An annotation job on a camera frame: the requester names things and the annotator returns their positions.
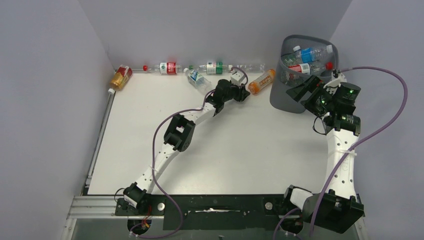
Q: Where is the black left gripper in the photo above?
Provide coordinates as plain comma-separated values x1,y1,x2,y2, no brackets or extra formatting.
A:
222,80,249,103

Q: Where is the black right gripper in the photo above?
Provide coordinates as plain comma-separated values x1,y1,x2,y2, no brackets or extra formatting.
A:
285,75,336,116

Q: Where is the clear bottle blue label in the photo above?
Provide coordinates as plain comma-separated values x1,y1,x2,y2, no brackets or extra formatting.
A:
293,45,333,64

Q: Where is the orange juice bottle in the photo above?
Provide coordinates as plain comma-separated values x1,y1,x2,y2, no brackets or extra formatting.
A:
248,69,276,95

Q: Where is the crushed bottle white blue label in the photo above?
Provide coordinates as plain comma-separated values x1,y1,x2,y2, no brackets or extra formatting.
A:
183,68,213,95

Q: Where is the red cap bottle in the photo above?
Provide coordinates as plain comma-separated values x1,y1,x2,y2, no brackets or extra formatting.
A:
142,62,182,75

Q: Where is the amber tea bottle red label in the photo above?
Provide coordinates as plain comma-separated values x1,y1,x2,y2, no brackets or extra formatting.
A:
108,65,133,95

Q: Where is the red label bottle blue picture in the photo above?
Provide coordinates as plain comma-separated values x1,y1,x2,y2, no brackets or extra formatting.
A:
288,60,333,76

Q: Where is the green tea label bottle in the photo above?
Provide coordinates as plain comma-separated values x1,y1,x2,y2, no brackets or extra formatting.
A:
281,53,298,67

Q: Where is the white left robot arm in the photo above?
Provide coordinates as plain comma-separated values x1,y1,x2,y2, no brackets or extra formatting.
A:
123,79,250,211

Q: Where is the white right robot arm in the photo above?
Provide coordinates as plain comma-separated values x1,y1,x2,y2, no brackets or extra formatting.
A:
281,76,364,234

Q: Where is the grey mesh waste bin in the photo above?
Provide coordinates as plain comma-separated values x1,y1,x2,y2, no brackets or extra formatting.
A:
269,34,339,114

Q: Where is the crushed clear bottle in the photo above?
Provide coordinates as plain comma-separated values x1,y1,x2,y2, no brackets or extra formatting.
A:
227,63,266,73

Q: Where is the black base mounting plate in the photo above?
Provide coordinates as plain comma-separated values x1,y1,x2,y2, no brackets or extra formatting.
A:
115,194,305,234

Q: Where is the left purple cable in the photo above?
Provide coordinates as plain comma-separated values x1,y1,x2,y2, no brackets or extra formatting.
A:
129,67,249,239

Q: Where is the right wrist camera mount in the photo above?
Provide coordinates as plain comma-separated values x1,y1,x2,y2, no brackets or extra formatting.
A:
323,69,347,89

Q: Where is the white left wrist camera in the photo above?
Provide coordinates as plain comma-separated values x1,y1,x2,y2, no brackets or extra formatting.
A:
230,69,245,86

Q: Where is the green cap bottle at wall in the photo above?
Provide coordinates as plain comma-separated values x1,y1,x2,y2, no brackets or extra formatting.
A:
188,61,232,75

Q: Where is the aluminium frame rail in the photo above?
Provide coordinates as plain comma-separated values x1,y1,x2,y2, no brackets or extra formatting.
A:
67,195,117,219

